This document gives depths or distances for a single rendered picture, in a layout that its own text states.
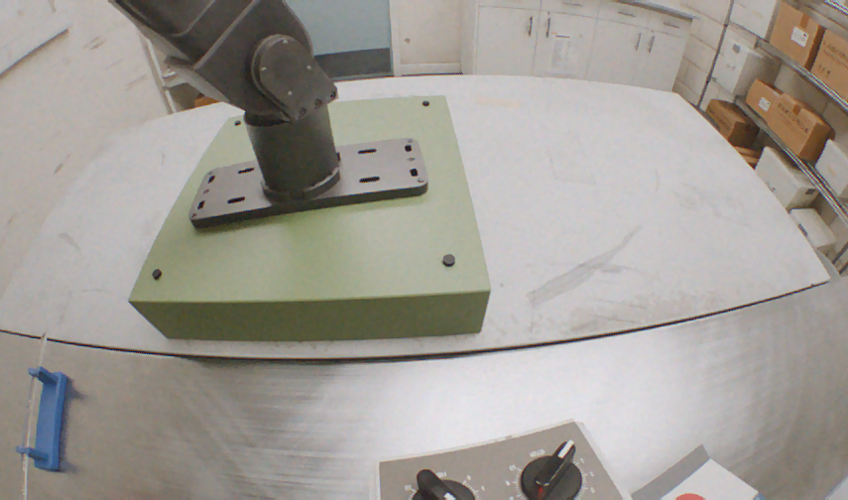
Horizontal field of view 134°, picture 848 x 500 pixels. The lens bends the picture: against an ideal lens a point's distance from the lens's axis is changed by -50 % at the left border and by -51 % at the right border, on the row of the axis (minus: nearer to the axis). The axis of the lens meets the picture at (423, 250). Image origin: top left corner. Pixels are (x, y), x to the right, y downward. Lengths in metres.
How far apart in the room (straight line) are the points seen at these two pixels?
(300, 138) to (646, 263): 0.31
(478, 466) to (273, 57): 0.24
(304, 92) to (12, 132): 1.51
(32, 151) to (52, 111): 0.20
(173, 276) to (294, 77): 0.17
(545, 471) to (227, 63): 0.26
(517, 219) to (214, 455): 0.32
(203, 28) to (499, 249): 0.27
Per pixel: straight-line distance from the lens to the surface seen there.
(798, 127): 2.29
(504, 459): 0.21
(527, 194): 0.38
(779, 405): 0.39
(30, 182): 1.68
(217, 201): 0.31
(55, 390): 0.43
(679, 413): 0.31
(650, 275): 0.36
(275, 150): 0.26
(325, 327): 0.26
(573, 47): 2.61
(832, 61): 2.32
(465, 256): 0.24
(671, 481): 0.29
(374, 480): 0.21
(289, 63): 0.21
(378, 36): 2.94
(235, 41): 0.21
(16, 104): 1.70
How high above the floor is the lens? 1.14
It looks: 50 degrees down
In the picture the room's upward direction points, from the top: 2 degrees counter-clockwise
